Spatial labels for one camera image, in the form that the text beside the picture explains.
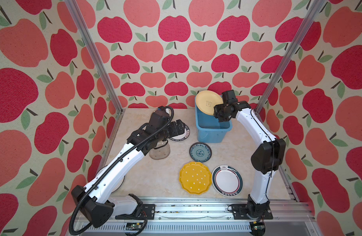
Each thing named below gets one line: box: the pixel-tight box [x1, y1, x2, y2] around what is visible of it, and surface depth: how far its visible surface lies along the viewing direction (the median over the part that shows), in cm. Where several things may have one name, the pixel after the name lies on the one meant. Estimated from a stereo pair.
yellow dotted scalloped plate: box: [179, 161, 212, 195], surface depth 87 cm
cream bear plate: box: [195, 89, 224, 116], surface depth 97 cm
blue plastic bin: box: [194, 94, 233, 144], surface depth 103 cm
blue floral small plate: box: [189, 142, 212, 163], surface depth 98 cm
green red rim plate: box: [211, 164, 244, 197], surface depth 86 cm
